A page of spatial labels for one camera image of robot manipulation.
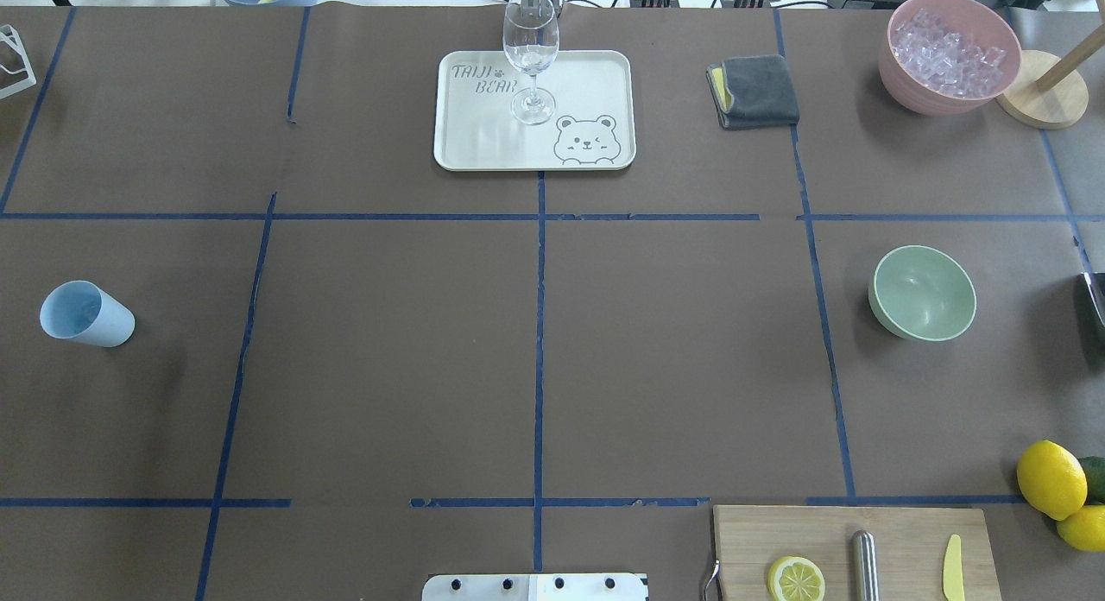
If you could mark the yellow lemon lower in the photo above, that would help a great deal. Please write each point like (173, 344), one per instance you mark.
(1084, 530)

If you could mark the pink bowl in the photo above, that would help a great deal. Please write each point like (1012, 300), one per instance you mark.
(989, 29)

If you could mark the half lemon slice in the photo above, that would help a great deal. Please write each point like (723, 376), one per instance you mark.
(793, 577)

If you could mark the green lime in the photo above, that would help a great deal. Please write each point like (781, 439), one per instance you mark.
(1093, 468)

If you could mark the clear ice cubes in pink bowl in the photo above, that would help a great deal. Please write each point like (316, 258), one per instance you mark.
(946, 60)

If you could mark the green bowl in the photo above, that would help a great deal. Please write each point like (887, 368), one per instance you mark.
(922, 294)

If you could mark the wooden cutting board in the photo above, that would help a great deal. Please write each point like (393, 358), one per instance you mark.
(909, 548)

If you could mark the yellow plastic knife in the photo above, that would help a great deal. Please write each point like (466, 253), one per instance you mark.
(952, 569)

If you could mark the metal knife handle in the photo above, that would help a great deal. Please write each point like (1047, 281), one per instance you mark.
(866, 571)

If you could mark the yellow lemon upper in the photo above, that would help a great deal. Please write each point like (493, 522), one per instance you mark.
(1052, 480)

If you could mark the white wire dish rack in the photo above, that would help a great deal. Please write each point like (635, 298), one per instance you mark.
(17, 72)

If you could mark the cream bear tray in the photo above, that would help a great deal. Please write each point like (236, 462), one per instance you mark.
(593, 128)

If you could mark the yellow lemon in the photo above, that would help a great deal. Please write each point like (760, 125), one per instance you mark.
(1052, 480)
(1084, 530)

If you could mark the wooden cup stand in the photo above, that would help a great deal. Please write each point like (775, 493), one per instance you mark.
(1045, 87)

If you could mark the grey folded cloth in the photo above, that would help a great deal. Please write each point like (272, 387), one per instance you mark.
(752, 92)

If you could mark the light blue plastic cup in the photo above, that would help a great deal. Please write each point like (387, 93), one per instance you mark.
(81, 312)

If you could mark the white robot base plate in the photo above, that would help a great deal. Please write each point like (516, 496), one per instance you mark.
(537, 586)

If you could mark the clear wine glass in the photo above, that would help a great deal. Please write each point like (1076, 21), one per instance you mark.
(530, 40)

